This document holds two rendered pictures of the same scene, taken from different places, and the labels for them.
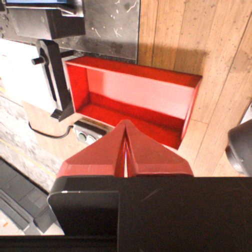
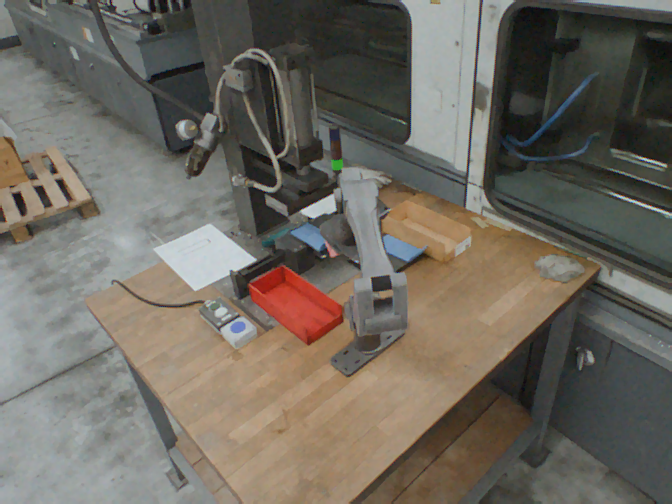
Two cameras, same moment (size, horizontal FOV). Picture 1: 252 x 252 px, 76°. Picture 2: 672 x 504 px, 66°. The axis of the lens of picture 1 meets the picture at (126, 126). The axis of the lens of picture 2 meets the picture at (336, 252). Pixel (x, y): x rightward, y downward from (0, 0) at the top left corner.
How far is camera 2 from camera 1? 122 cm
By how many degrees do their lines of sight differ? 68
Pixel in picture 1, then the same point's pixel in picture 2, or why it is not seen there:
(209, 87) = (342, 328)
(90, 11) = (312, 272)
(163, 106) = (310, 324)
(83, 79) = (272, 284)
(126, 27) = (324, 287)
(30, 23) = (291, 243)
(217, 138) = (326, 355)
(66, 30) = (299, 260)
